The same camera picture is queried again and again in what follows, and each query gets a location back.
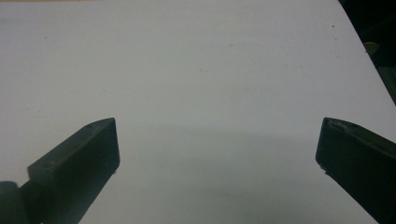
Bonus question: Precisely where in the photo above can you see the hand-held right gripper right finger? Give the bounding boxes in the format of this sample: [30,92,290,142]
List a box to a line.
[315,117,396,224]

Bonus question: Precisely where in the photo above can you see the white paper sheet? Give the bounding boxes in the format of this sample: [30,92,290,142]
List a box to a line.
[0,0,396,224]

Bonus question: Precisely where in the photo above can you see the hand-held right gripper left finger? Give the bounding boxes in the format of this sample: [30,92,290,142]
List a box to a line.
[20,117,121,224]

